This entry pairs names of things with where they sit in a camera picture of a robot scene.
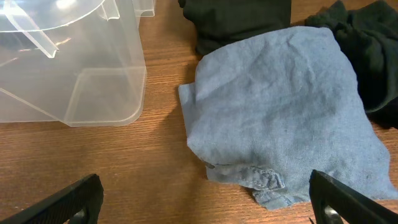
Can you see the clear plastic storage container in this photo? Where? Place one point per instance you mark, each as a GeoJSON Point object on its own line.
{"type": "Point", "coordinates": [79, 62]}

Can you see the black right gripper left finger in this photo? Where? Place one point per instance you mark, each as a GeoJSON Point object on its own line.
{"type": "Point", "coordinates": [80, 202]}

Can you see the dark garment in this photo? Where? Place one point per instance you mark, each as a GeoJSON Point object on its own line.
{"type": "Point", "coordinates": [368, 37]}

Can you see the light blue cloth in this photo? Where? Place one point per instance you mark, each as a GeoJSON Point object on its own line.
{"type": "Point", "coordinates": [266, 111]}

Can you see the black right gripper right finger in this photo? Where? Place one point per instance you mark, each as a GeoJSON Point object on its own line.
{"type": "Point", "coordinates": [335, 202]}

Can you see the black garment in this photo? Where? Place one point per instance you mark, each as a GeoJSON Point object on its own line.
{"type": "Point", "coordinates": [222, 22]}

